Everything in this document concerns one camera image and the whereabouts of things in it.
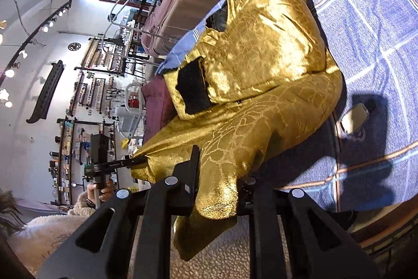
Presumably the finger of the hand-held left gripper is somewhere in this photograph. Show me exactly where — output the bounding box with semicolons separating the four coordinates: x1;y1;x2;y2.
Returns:
113;156;148;169

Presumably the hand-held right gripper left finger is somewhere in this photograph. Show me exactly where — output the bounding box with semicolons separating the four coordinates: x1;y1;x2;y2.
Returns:
37;145;200;279

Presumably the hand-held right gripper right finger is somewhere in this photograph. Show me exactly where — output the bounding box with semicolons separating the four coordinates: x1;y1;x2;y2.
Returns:
238;176;380;279

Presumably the gold hooded jacket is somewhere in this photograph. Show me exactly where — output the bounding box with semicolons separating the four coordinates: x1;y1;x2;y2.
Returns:
131;0;344;263

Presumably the person's left forearm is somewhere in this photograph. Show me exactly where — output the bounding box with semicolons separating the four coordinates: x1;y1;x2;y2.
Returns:
7;198;96;271

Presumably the person's left hand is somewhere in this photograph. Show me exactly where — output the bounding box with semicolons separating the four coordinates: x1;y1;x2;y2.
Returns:
86;179;116;206

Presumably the black product shelf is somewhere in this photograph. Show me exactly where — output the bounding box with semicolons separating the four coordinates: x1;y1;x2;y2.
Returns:
48;116;119;207

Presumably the white trolley cart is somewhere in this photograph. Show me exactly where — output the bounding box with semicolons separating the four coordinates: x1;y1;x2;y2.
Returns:
114;82;146;138

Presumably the maroon quilted jacket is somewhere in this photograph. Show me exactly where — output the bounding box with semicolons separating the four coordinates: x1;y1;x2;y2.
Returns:
142;76;179;144

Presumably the smartphone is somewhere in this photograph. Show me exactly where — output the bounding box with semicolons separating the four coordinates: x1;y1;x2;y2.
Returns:
340;103;370;136

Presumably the blue plaid bed sheet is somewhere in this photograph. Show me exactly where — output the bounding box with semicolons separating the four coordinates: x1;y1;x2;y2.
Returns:
155;0;418;213

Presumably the black curved wall ornament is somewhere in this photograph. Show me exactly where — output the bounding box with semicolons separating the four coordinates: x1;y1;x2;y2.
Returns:
26;60;65;124

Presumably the wall display rack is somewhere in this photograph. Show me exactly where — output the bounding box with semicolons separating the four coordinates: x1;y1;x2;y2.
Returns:
74;35;133;118

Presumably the ceiling track light rail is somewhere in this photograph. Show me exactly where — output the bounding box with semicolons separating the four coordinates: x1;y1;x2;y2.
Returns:
0;0;72;88

